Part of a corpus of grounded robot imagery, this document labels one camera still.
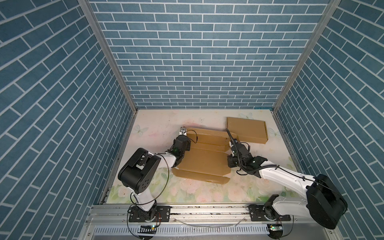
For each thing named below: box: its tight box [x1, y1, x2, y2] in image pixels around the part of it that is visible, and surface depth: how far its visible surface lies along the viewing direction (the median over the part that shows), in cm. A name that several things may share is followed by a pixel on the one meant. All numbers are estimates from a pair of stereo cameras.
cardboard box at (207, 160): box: [171, 127, 238, 185], surface depth 89 cm
